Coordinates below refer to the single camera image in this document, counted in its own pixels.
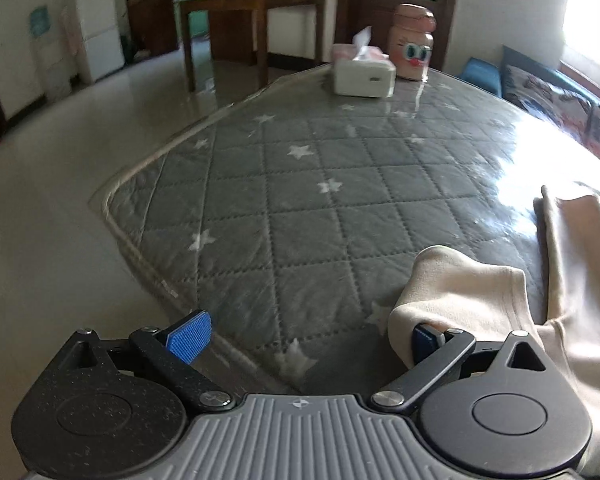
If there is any cream long-sleeve garment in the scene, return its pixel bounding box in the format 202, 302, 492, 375
386, 185, 600, 480

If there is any butterfly cushion near door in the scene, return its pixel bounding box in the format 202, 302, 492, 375
503, 65, 600, 160

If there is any blue folded blanket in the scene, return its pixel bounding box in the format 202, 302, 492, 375
460, 58, 502, 98

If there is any white tissue box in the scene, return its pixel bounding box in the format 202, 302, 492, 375
332, 26, 396, 99

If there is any blue sofa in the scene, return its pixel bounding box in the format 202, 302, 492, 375
459, 44, 600, 176

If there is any pink cartoon water bottle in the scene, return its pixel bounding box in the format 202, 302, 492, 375
388, 3, 437, 81

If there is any white water dispenser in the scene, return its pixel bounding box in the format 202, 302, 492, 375
29, 6, 71, 102

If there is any dark wooden shelf cabinet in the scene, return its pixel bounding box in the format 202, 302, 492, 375
126, 0, 178, 58

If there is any white refrigerator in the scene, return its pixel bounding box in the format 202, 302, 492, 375
73, 0, 124, 84

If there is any dark wooden side table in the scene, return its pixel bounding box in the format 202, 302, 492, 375
177, 0, 330, 92

